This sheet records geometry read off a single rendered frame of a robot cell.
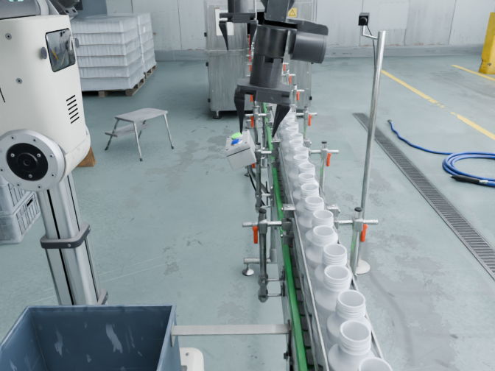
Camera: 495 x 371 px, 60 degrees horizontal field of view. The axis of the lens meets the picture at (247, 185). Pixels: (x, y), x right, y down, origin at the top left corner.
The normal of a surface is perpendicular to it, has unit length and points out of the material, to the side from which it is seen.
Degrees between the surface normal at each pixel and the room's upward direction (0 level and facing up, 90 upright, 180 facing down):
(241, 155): 90
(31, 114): 101
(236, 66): 90
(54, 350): 90
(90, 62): 91
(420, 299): 0
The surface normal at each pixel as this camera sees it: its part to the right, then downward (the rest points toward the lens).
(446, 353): -0.02, -0.91
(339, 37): 0.00, 0.41
